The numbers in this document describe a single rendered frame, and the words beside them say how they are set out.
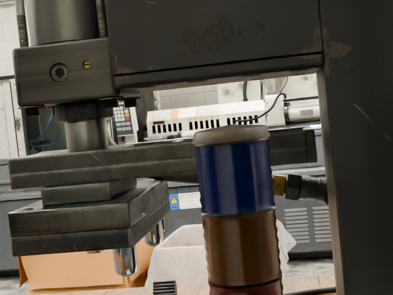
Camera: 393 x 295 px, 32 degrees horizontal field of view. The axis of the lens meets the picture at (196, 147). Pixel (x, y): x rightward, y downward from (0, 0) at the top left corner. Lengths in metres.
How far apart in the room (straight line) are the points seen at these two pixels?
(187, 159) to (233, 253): 0.24
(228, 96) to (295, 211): 1.20
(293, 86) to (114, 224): 5.12
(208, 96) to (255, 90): 1.46
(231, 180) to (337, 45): 0.23
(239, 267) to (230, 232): 0.02
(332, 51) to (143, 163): 0.18
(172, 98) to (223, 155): 6.87
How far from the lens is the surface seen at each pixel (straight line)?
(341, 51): 0.53
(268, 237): 0.33
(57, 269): 3.01
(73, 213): 0.55
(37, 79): 0.58
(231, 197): 0.33
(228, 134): 0.32
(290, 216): 5.11
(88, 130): 0.60
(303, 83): 5.63
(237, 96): 5.67
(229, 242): 0.33
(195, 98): 7.07
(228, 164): 0.32
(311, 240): 5.13
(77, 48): 0.57
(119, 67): 0.54
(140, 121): 5.52
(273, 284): 0.34
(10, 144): 5.64
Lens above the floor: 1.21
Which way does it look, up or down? 3 degrees down
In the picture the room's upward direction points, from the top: 6 degrees counter-clockwise
